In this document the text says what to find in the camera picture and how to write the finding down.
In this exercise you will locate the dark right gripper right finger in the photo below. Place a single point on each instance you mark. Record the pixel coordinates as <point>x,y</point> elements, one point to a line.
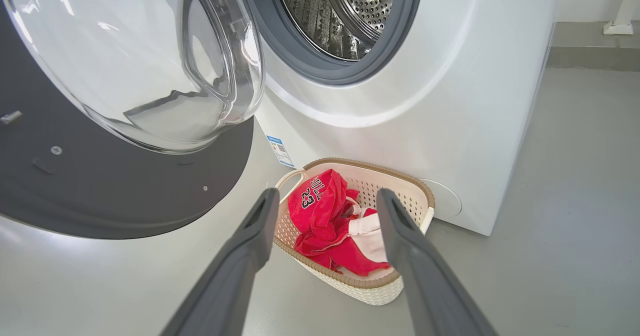
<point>425,276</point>

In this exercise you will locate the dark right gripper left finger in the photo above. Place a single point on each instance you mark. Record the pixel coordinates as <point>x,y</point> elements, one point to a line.
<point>235,276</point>

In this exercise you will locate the white cloth garment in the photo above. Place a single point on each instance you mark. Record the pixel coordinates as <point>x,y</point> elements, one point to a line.
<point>370,236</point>

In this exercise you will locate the red Bulls 23 jersey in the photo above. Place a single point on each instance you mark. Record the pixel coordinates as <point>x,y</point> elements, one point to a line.
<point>325,216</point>

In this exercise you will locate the black round glass washer door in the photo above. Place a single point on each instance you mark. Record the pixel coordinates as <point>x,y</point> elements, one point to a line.
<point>125,186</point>

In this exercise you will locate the cream laundry basket brown rim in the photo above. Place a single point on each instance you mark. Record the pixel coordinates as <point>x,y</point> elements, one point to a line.
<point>365,291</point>

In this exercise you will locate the white front-load washing machine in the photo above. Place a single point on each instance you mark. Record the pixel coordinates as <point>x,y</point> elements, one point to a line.
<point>450,101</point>

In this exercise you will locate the grey rubber door gasket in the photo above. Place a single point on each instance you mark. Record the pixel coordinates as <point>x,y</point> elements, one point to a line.
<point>400,41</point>

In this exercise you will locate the round white filter cover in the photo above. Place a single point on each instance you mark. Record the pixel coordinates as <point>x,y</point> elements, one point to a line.
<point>445,198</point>

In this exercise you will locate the blue bordered energy label sticker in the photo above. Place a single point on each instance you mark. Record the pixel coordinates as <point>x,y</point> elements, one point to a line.
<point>280,151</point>

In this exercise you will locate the stainless steel washer drum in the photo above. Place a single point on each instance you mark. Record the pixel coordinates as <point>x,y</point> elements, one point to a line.
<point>340,11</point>

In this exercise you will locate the white metal frame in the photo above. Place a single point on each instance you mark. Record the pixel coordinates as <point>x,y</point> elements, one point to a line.
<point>620,6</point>

